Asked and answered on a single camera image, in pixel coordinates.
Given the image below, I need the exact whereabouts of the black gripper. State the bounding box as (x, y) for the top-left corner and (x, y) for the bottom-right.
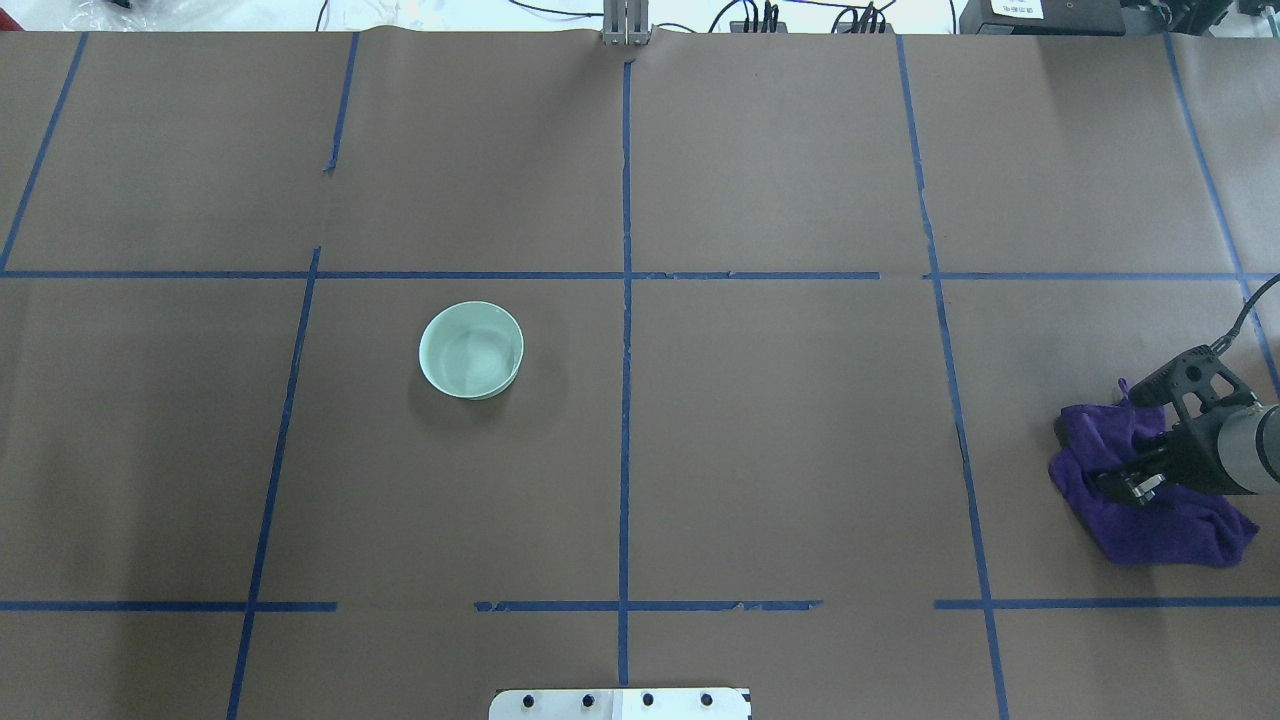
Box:
(1096, 425), (1236, 505)

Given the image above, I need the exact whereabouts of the purple cloth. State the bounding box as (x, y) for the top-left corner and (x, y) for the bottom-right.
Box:
(1048, 378), (1261, 569)

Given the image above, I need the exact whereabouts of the mint green bowl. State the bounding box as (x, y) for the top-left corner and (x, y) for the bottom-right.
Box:
(419, 301), (525, 401)

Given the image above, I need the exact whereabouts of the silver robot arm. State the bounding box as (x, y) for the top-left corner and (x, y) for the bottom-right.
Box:
(1091, 404), (1279, 506)

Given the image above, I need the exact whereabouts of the black desktop box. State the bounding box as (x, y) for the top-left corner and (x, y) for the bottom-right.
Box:
(957, 1), (1126, 37)

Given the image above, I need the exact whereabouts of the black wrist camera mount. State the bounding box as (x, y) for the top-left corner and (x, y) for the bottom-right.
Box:
(1128, 345), (1258, 434)

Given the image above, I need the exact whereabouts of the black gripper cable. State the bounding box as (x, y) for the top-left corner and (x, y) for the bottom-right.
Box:
(1212, 274), (1280, 354)

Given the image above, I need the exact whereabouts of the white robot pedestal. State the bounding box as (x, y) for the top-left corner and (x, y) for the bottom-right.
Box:
(488, 687), (753, 719)

